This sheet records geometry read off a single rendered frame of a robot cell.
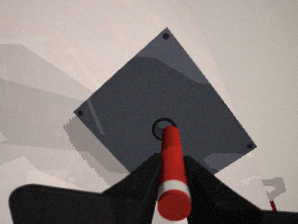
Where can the dark red cylindrical peg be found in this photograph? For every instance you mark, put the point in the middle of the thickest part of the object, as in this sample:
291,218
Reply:
174,202

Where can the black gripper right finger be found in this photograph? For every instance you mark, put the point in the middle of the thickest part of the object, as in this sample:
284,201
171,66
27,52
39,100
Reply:
213,202

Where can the dark grey square panel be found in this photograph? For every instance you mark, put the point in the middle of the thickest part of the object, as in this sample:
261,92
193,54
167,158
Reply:
162,86

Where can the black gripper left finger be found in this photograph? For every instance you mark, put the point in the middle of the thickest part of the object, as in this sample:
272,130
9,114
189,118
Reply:
132,200

